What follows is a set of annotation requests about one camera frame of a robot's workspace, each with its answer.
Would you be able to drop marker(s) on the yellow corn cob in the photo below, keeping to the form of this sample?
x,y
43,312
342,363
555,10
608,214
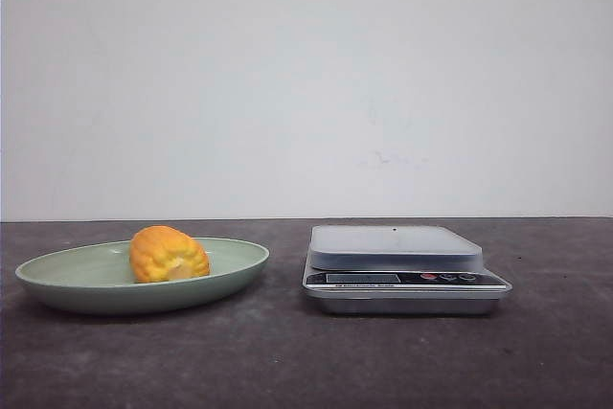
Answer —
x,y
161,253

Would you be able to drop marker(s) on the silver digital kitchen scale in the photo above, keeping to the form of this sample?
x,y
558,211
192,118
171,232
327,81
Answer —
x,y
395,270

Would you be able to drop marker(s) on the light green oval plate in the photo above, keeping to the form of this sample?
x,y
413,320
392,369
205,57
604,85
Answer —
x,y
97,279

